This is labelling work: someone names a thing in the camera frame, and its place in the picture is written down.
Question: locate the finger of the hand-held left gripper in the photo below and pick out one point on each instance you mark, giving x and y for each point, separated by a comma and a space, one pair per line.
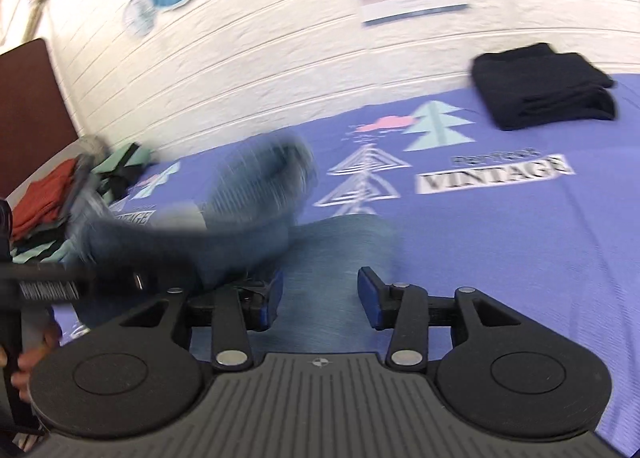
145, 258

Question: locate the light blue denim pants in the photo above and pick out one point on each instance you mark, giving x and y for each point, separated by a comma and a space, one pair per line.
340, 258

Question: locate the brown headboard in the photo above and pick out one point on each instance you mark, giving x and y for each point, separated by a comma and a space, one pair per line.
32, 122

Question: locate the folded black pants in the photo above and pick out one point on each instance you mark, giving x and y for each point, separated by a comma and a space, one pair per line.
540, 87

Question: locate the purple printed bedsheet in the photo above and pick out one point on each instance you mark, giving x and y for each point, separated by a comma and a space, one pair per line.
500, 238

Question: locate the small pale paper fan decoration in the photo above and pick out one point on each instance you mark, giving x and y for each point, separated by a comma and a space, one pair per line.
140, 15

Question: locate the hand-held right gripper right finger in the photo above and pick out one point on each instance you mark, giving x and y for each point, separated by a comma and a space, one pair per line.
371, 295

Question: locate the orange folded garment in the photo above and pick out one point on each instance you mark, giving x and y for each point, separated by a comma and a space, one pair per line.
42, 200

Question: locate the green striped garment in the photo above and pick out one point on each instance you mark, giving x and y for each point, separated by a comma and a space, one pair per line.
122, 162

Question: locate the person's left hand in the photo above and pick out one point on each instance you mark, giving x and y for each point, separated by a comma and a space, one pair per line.
32, 360

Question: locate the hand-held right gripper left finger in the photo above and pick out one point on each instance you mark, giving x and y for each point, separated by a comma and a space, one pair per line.
267, 303

